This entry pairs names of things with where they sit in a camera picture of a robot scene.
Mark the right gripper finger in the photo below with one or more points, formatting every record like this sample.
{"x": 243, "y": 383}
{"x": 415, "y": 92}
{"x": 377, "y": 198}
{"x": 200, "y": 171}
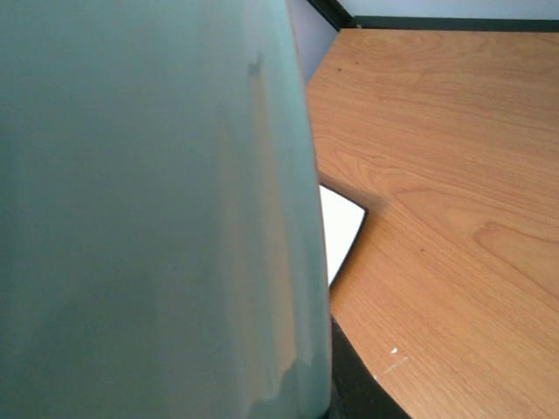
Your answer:
{"x": 355, "y": 392}

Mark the teal flower plate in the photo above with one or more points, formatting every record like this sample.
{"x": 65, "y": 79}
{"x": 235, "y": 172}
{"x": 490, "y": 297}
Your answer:
{"x": 162, "y": 252}

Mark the square black-rimmed plate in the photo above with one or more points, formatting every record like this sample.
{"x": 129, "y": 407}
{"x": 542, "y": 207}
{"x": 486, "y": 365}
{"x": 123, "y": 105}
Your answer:
{"x": 342, "y": 219}

